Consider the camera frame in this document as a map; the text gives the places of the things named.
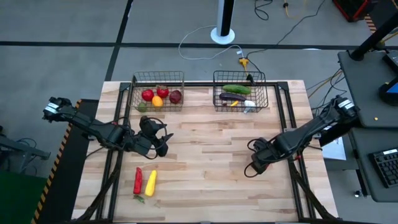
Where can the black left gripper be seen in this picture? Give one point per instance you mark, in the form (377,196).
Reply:
(141,144)

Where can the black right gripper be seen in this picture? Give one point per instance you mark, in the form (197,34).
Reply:
(264,154)

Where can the green round fruit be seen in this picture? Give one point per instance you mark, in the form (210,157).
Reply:
(142,107)

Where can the orange yellow fruit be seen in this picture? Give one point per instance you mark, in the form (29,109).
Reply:
(157,101)

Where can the red tomato green calyx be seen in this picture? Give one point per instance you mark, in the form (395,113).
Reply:
(162,92)
(147,95)

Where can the dark red round fruit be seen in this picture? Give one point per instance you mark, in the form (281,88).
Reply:
(175,97)

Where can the white garlic bulb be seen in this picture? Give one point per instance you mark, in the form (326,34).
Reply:
(249,105)

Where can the small yellow corn cob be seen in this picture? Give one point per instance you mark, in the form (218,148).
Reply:
(234,103)

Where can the purple eggplant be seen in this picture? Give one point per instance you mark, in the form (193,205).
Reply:
(231,97)

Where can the green cucumber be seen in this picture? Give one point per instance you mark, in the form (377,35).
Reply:
(236,89)

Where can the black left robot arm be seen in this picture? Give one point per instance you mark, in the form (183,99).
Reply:
(90,127)

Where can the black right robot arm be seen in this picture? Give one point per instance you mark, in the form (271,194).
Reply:
(311,130)

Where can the long red chili pepper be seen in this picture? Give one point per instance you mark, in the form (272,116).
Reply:
(137,182)

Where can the small green pepper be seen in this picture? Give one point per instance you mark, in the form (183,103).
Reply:
(139,199)

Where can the white paper sheet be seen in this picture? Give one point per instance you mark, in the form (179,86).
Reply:
(334,151)

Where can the black desk leg beam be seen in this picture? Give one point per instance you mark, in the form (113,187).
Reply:
(339,132)

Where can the yellow power plug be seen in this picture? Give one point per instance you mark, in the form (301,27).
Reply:
(244,62)

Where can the black hazard striped platform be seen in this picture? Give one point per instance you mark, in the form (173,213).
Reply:
(62,174)

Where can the small white floor object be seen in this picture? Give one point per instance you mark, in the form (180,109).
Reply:
(357,193)

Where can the grey desk top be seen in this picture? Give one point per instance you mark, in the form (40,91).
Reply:
(363,174)
(367,77)

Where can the white black pole stand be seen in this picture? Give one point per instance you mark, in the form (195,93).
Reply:
(222,36)

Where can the black keyboard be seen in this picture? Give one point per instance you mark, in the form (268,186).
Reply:
(387,168)

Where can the grey metal stand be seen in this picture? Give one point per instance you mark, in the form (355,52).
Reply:
(21,149)

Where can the black device blue screen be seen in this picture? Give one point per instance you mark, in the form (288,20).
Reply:
(387,95)

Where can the green floor mat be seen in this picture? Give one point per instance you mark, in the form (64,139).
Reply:
(18,199)

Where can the black slanted stand beam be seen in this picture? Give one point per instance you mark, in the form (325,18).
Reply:
(376,35)

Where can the red framed black cart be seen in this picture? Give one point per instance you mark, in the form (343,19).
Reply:
(351,7)

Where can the orange black striped post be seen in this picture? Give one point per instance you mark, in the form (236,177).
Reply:
(370,24)

